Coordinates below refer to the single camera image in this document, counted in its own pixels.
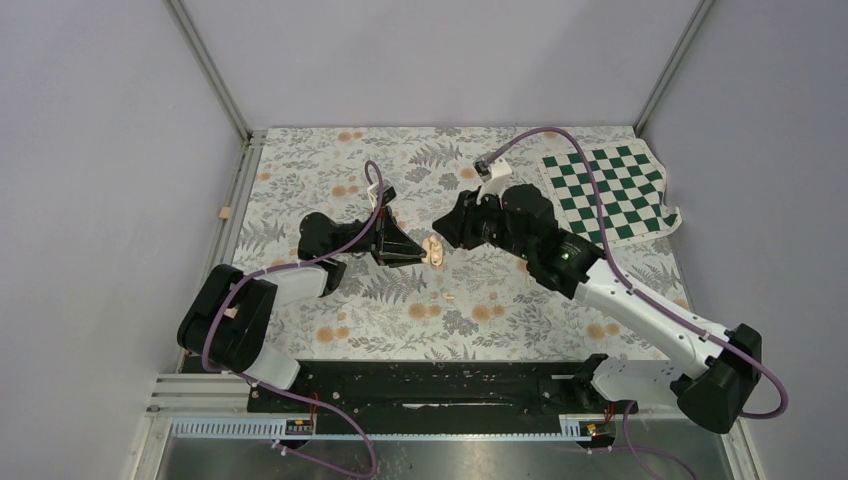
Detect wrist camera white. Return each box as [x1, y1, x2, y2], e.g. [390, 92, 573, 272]
[474, 159, 513, 204]
[366, 184, 397, 208]

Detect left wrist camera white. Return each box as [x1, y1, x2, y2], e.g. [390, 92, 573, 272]
[366, 184, 397, 208]

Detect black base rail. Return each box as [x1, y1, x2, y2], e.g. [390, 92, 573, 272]
[247, 355, 628, 437]

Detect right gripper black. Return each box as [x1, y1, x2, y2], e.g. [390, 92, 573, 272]
[432, 184, 535, 261]

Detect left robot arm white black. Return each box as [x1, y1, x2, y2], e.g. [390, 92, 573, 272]
[176, 207, 427, 411]

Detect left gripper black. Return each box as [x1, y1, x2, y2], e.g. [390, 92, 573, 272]
[329, 206, 428, 267]

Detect green white checkered mat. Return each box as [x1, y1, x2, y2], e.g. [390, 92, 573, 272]
[537, 139, 682, 246]

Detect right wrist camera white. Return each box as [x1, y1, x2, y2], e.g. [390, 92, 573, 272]
[474, 159, 513, 204]

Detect floral patterned table mat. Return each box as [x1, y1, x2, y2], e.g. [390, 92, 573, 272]
[232, 127, 687, 361]

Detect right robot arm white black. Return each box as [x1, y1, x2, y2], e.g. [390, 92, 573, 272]
[432, 184, 762, 434]

